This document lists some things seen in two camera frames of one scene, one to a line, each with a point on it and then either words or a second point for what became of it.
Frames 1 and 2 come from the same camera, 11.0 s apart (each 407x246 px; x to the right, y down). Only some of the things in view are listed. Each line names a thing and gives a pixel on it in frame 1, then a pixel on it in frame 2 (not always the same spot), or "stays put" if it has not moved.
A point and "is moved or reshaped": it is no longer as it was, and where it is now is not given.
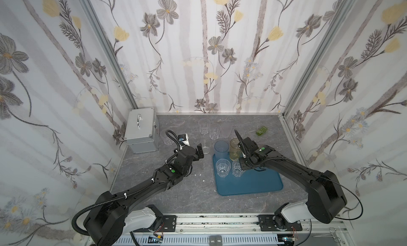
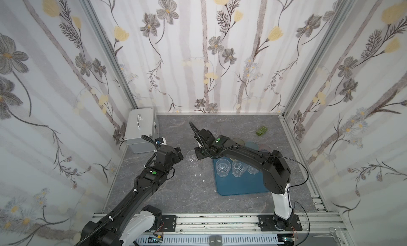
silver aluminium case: [142, 134] stays put
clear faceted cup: [222, 166] stays put
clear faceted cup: [236, 169] stays put
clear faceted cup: [167, 140] is moved or reshaped
